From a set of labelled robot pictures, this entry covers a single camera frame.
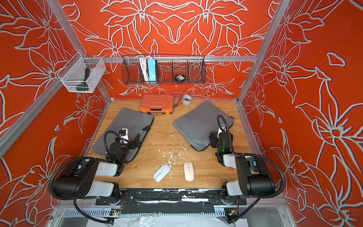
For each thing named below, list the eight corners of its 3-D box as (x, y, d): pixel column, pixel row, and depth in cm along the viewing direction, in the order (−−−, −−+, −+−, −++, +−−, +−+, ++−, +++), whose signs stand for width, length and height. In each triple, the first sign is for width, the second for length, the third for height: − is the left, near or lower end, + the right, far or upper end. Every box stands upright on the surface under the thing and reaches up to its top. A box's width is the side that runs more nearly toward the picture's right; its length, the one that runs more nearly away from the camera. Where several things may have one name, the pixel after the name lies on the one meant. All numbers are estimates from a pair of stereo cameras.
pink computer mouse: (184, 181, 80) (184, 180, 78) (183, 163, 87) (184, 161, 85) (194, 181, 80) (194, 180, 78) (193, 163, 87) (193, 161, 85)
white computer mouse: (151, 177, 82) (151, 176, 80) (166, 163, 87) (166, 162, 85) (157, 184, 79) (156, 183, 77) (172, 169, 84) (171, 168, 83)
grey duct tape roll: (181, 105, 119) (181, 101, 115) (181, 98, 124) (181, 94, 121) (192, 105, 119) (192, 101, 115) (191, 98, 124) (191, 94, 121)
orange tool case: (140, 114, 112) (138, 110, 108) (144, 98, 124) (142, 94, 120) (173, 114, 112) (172, 110, 108) (173, 98, 124) (173, 94, 120)
